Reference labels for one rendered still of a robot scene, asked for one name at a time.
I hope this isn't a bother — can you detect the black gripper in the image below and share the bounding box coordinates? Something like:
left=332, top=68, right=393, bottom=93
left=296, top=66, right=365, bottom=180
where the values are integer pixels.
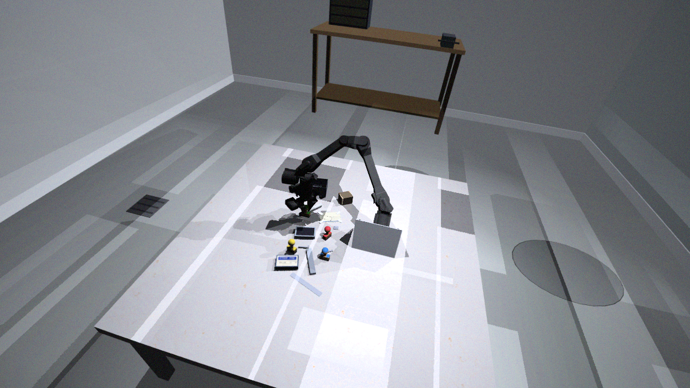
left=285, top=186, right=326, bottom=214

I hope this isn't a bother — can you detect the brown wooden stamp with red-topped handle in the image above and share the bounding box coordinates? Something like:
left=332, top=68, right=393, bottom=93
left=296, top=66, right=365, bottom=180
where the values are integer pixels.
left=323, top=226, right=332, bottom=241

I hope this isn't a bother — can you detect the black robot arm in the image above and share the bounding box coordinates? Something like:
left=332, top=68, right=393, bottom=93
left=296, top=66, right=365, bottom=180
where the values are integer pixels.
left=281, top=135, right=394, bottom=227

